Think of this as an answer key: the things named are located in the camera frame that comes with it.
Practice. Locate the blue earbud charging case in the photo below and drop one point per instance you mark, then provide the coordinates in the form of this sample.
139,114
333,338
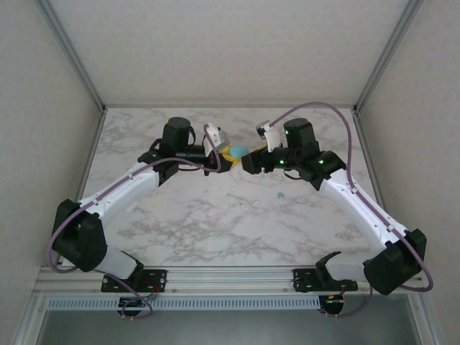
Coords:
239,151

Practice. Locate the blue earbud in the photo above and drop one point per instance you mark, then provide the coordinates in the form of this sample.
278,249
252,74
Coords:
280,195

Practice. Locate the white earbud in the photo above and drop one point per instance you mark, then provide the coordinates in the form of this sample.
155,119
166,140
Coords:
256,204
244,206

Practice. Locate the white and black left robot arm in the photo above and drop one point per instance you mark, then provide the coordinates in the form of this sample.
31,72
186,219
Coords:
115,194

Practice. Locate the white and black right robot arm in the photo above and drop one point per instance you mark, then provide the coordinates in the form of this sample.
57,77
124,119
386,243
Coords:
359,212

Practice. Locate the small controller circuit board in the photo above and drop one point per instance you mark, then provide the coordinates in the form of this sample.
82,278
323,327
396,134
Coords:
334,305
133,303

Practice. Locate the dark table end rail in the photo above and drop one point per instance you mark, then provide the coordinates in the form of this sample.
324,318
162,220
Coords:
230,106

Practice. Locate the aluminium table side rail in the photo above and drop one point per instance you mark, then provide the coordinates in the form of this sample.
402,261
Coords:
88,158
370,143

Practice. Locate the aluminium table base rail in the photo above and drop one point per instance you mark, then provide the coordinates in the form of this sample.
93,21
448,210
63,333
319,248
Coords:
230,280

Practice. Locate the aluminium corner post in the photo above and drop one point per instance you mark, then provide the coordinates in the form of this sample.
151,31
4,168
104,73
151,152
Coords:
77,61
381,61

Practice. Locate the aluminium frame leg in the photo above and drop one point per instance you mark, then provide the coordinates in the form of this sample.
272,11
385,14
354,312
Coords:
422,323
30,323

